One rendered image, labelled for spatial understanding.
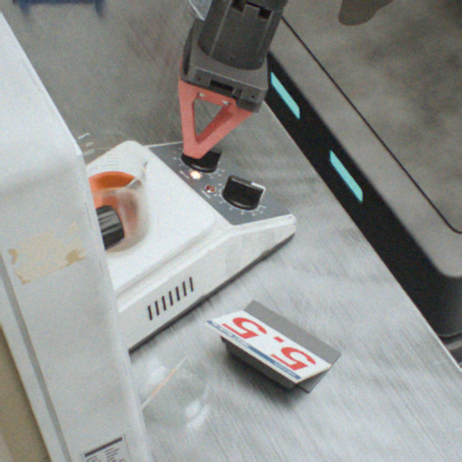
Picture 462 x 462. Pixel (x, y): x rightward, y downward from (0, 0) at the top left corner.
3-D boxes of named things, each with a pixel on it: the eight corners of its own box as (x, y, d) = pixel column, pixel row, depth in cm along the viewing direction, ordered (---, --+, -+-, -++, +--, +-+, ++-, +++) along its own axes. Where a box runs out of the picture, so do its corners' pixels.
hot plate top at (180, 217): (133, 143, 101) (132, 135, 101) (222, 225, 95) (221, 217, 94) (14, 216, 97) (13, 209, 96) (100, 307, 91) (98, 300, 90)
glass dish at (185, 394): (201, 429, 93) (199, 415, 91) (133, 419, 94) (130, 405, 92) (216, 369, 96) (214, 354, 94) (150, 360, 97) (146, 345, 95)
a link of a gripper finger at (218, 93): (152, 156, 100) (187, 59, 95) (157, 118, 106) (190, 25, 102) (228, 180, 101) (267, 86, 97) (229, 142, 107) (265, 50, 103)
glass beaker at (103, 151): (81, 271, 92) (62, 201, 86) (71, 208, 96) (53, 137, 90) (170, 254, 93) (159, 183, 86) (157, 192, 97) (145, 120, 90)
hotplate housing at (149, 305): (207, 155, 110) (199, 94, 104) (300, 238, 104) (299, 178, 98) (4, 285, 102) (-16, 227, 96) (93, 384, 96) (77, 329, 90)
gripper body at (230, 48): (182, 86, 94) (213, 1, 91) (188, 35, 103) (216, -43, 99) (260, 111, 95) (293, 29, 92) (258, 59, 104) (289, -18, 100)
